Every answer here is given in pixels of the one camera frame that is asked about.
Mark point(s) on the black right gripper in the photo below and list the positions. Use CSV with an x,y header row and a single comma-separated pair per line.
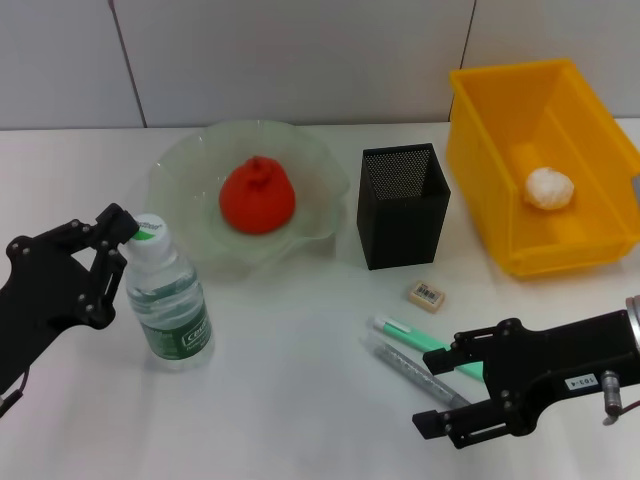
x,y
550,365

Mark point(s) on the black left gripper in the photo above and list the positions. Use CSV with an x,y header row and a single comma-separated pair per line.
x,y
40,300

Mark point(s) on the mint green pen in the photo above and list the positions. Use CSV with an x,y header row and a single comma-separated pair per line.
x,y
400,330

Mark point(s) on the clear water bottle green label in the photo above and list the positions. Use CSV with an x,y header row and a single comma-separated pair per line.
x,y
175,320

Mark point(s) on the red-orange toy orange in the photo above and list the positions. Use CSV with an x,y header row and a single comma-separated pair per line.
x,y
257,205

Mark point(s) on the white paper ball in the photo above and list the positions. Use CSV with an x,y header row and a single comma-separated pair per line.
x,y
550,189

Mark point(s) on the grey marker pen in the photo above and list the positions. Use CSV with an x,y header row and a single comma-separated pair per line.
x,y
410,370

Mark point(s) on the beige eraser with barcode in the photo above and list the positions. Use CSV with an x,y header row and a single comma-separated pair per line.
x,y
426,294

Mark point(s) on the pale green glass fruit bowl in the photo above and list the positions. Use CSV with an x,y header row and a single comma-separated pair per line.
x,y
185,165

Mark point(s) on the black mesh pen holder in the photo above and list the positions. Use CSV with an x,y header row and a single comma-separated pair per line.
x,y
400,230

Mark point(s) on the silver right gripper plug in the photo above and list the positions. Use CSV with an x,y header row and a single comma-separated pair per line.
x,y
610,392

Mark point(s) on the yellow plastic storage bin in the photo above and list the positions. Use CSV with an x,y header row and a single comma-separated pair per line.
x,y
500,165

